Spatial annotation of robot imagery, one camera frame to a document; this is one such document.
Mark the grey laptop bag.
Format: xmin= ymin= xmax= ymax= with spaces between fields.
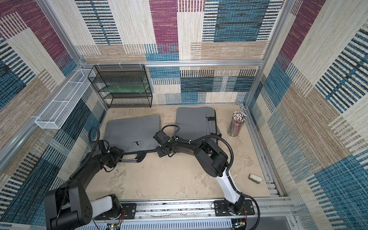
xmin=103 ymin=115 xmax=161 ymax=163
xmin=175 ymin=107 xmax=222 ymax=140

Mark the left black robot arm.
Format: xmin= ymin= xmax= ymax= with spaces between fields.
xmin=44 ymin=147 xmax=124 ymax=230

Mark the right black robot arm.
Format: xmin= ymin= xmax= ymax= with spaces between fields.
xmin=153 ymin=130 xmax=252 ymax=215

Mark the green tray on shelf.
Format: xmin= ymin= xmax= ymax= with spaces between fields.
xmin=100 ymin=83 xmax=149 ymax=93

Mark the cup of pencils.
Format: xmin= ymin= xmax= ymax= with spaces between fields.
xmin=227 ymin=111 xmax=247 ymax=137

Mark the white eraser block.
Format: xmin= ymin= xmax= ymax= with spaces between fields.
xmin=248 ymin=173 xmax=263 ymax=184

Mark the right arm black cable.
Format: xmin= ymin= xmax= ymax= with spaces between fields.
xmin=160 ymin=124 xmax=261 ymax=230

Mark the black wire mesh shelf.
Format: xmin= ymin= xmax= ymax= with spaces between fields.
xmin=87 ymin=64 xmax=153 ymax=108

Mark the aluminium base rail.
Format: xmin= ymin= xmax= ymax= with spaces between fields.
xmin=82 ymin=197 xmax=303 ymax=230

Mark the white wire mesh basket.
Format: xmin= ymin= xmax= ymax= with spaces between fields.
xmin=35 ymin=69 xmax=91 ymax=129

